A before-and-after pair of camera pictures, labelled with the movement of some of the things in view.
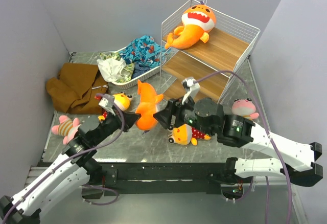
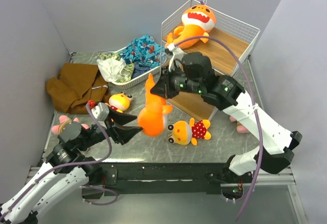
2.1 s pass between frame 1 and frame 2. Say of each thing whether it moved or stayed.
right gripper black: moved
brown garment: stayed
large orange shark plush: stayed
